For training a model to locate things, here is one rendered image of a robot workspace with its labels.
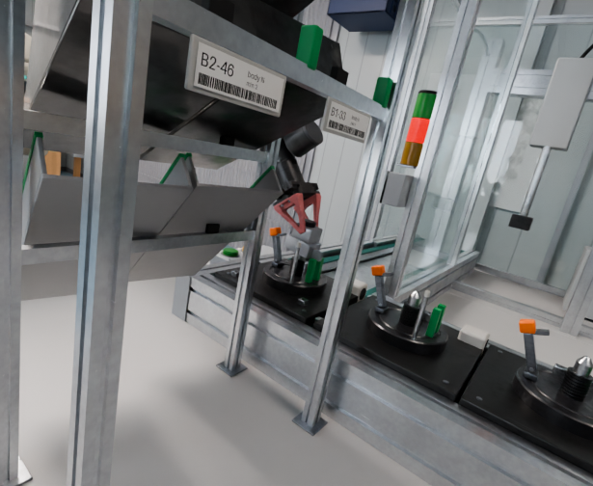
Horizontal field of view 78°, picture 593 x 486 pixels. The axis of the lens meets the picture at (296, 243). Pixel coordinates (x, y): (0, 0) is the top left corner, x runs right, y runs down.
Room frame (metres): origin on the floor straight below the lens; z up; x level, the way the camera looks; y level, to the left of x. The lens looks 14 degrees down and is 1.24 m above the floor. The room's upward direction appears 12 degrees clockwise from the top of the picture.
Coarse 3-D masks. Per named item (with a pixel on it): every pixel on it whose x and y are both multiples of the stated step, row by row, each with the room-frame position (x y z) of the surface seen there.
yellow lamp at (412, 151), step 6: (408, 144) 0.83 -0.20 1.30; (414, 144) 0.82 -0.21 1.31; (420, 144) 0.82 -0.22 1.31; (408, 150) 0.83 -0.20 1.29; (414, 150) 0.82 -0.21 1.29; (420, 150) 0.82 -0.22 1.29; (402, 156) 0.84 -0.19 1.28; (408, 156) 0.83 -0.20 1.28; (414, 156) 0.82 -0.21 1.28; (402, 162) 0.84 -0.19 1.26; (408, 162) 0.82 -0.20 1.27; (414, 162) 0.82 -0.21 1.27
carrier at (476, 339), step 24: (360, 312) 0.66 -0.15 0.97; (384, 312) 0.63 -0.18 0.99; (408, 312) 0.60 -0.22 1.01; (432, 312) 0.57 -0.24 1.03; (360, 336) 0.56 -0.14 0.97; (384, 336) 0.56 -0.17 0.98; (408, 336) 0.56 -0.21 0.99; (432, 336) 0.57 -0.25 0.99; (456, 336) 0.64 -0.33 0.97; (480, 336) 0.62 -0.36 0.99; (384, 360) 0.51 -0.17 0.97; (408, 360) 0.51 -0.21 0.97; (432, 360) 0.53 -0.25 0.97; (456, 360) 0.55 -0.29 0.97; (432, 384) 0.46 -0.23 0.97; (456, 384) 0.47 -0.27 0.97
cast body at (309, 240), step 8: (312, 224) 0.74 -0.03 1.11; (296, 232) 0.74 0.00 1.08; (304, 232) 0.73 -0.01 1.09; (312, 232) 0.72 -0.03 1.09; (320, 232) 0.75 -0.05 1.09; (288, 240) 0.75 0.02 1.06; (296, 240) 0.74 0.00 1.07; (304, 240) 0.73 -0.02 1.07; (312, 240) 0.73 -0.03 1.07; (288, 248) 0.75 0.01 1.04; (304, 248) 0.72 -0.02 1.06; (312, 248) 0.73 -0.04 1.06; (304, 256) 0.72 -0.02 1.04; (312, 256) 0.73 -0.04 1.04; (320, 256) 0.72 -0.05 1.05
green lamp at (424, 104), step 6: (420, 96) 0.83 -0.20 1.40; (426, 96) 0.82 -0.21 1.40; (432, 96) 0.82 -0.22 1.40; (420, 102) 0.83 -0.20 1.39; (426, 102) 0.82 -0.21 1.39; (432, 102) 0.82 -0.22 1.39; (420, 108) 0.83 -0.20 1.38; (426, 108) 0.82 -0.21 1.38; (432, 108) 0.82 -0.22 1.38; (414, 114) 0.84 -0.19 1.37; (420, 114) 0.82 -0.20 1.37; (426, 114) 0.82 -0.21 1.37
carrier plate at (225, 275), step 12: (264, 264) 0.83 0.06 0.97; (216, 276) 0.72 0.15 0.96; (228, 276) 0.71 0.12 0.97; (324, 276) 0.84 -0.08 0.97; (264, 288) 0.68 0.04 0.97; (264, 300) 0.64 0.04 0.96; (276, 300) 0.64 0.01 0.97; (288, 300) 0.65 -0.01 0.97; (312, 300) 0.67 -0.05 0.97; (324, 300) 0.69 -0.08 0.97; (288, 312) 0.61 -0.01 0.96; (300, 312) 0.61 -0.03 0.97; (312, 312) 0.62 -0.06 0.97; (324, 312) 0.64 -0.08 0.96
